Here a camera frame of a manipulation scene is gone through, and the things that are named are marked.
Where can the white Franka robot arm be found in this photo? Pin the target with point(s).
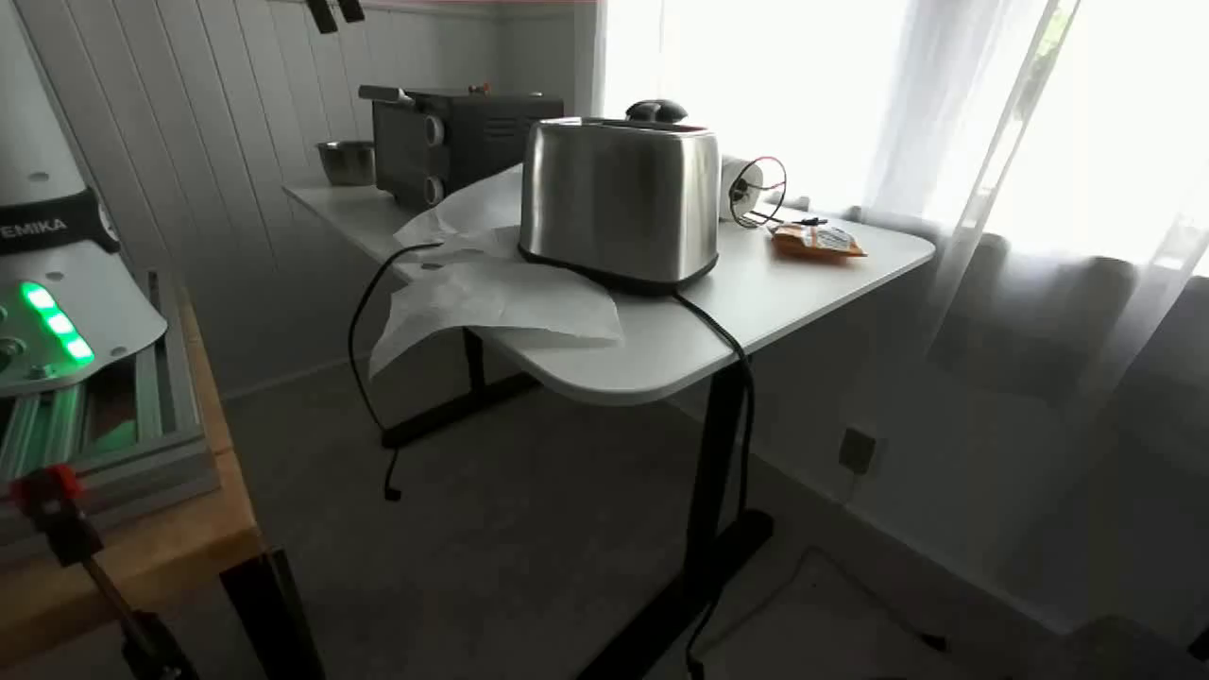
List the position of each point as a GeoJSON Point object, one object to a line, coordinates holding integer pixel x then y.
{"type": "Point", "coordinates": [32, 128]}

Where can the dark grey toaster oven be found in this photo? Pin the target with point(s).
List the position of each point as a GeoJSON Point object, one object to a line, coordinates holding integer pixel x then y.
{"type": "Point", "coordinates": [491, 135]}

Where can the silver steel toaster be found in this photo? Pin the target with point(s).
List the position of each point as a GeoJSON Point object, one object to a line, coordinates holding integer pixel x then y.
{"type": "Point", "coordinates": [618, 203]}

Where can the small metal cup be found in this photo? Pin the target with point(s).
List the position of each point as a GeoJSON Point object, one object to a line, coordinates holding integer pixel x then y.
{"type": "Point", "coordinates": [345, 163]}

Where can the white paper towel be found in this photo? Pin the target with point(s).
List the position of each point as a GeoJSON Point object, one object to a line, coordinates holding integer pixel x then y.
{"type": "Point", "coordinates": [491, 295]}

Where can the black computer mouse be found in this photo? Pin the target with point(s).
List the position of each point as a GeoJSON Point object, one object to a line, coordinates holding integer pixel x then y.
{"type": "Point", "coordinates": [653, 113]}

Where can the orange snack packet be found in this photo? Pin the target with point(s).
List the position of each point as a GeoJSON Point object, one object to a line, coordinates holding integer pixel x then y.
{"type": "Point", "coordinates": [816, 242]}

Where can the red and black clamp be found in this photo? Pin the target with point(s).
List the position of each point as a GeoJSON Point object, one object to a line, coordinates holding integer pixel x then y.
{"type": "Point", "coordinates": [49, 492]}

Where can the light wooden table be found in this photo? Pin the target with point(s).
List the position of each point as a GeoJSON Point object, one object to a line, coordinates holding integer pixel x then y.
{"type": "Point", "coordinates": [162, 555]}

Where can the black wooden table leg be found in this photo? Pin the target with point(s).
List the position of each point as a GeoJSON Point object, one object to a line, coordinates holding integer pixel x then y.
{"type": "Point", "coordinates": [270, 619]}

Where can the sheer white curtain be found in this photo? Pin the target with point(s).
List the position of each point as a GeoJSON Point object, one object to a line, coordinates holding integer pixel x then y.
{"type": "Point", "coordinates": [1006, 314]}

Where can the black desk leg frame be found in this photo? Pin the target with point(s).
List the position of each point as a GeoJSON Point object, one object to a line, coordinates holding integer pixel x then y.
{"type": "Point", "coordinates": [716, 479]}

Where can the dark wall outlet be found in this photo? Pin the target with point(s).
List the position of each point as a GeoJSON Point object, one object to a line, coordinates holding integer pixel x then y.
{"type": "Point", "coordinates": [860, 451]}

